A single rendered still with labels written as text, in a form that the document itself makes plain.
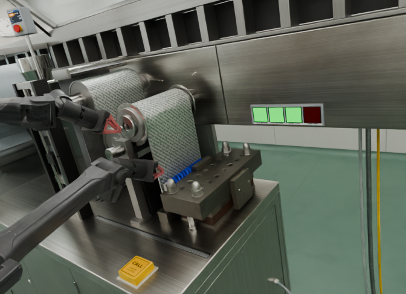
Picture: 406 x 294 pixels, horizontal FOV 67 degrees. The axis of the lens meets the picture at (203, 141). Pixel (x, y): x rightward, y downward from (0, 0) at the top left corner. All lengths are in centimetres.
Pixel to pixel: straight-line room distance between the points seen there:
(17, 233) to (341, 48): 89
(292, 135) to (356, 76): 283
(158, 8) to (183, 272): 94
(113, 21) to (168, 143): 67
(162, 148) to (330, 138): 279
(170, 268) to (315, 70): 71
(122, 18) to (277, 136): 277
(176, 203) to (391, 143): 284
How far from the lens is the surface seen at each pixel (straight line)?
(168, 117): 106
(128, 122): 100
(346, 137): 359
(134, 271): 91
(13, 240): 66
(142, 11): 135
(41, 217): 70
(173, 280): 88
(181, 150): 111
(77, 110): 92
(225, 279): 101
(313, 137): 369
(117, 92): 122
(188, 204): 94
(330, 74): 99
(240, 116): 114
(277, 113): 107
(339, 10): 97
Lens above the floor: 148
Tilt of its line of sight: 19 degrees down
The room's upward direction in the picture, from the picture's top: 11 degrees counter-clockwise
